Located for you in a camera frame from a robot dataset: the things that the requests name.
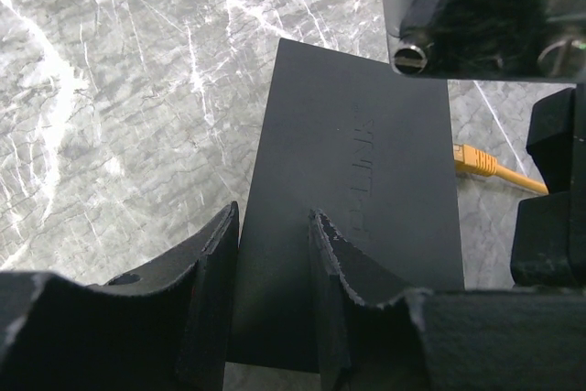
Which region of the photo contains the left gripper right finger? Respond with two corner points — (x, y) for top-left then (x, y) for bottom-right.
(308, 210), (431, 390)

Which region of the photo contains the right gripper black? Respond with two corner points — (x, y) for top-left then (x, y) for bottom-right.
(510, 84), (585, 288)

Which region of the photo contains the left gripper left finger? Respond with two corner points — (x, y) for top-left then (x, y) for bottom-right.
(91, 201), (241, 391)

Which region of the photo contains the yellow ethernet cable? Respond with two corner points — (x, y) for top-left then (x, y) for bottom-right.
(452, 143), (550, 196)

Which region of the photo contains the black network switch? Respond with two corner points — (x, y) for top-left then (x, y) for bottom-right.
(228, 39), (464, 372)

